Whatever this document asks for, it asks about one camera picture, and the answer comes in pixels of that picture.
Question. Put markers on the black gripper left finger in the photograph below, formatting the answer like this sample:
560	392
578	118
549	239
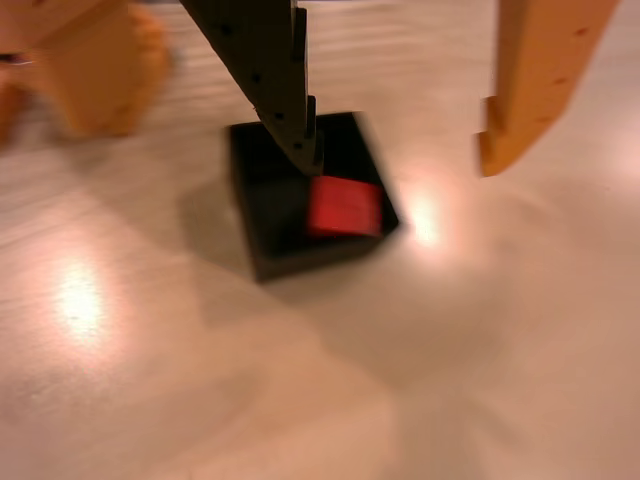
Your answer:
270	75

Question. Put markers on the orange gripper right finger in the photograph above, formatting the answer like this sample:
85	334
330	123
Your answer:
540	70

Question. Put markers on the red cube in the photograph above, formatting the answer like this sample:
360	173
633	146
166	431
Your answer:
345	207

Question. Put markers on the black open box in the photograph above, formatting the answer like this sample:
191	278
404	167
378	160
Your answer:
275	220

